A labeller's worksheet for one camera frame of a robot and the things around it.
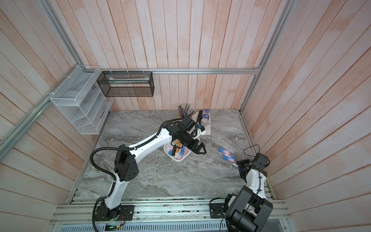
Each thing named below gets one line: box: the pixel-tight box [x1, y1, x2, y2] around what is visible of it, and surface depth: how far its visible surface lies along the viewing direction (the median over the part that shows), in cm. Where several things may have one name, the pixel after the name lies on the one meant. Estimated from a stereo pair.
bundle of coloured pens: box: [175, 103, 197, 118], surface depth 106 cm
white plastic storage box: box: [163, 139, 192, 163], surface depth 97 cm
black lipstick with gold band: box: [171, 145, 177, 157], surface depth 97 cm
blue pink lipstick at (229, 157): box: [223, 153, 237, 163], surface depth 95 cm
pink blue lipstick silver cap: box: [177, 146, 186, 160], surface depth 97 cm
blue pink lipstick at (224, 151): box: [218, 147, 231, 156], surface depth 97 cm
